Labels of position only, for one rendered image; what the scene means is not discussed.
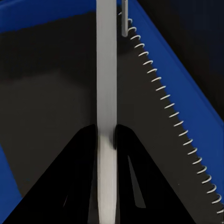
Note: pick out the pen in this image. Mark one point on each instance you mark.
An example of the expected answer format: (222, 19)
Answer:
(106, 13)

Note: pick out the notebook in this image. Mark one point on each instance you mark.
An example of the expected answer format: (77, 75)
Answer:
(48, 92)

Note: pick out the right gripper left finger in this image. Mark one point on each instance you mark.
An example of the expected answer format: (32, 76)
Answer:
(62, 193)

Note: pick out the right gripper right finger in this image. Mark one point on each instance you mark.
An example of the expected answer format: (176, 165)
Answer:
(162, 204)

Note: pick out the desk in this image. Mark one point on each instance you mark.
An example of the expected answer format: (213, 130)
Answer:
(198, 28)

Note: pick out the folder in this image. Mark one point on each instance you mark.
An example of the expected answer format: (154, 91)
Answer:
(197, 106)

